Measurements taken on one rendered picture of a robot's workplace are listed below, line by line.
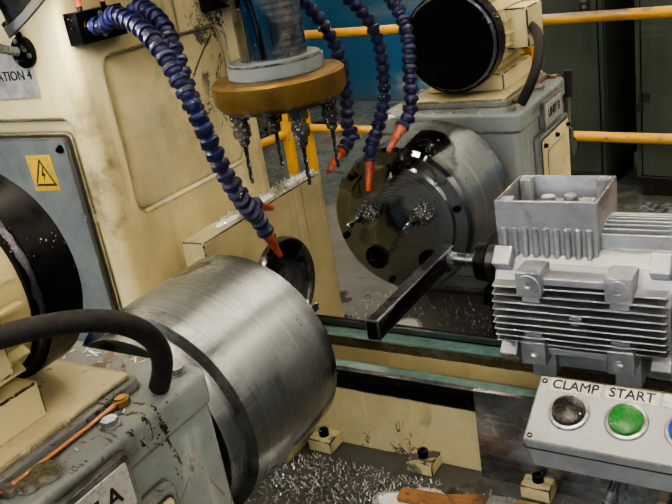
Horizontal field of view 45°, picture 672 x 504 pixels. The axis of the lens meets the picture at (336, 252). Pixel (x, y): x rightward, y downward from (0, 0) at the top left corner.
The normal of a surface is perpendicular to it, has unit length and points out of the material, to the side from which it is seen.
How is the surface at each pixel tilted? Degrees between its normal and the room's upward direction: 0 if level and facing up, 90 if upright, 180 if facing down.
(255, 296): 36
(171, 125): 90
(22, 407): 90
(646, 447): 27
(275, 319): 51
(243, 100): 90
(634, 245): 87
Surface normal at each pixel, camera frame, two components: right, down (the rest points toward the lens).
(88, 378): -0.15, -0.92
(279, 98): 0.09, 0.36
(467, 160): 0.56, -0.53
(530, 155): 0.85, 0.06
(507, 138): -0.50, 0.40
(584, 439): -0.36, -0.64
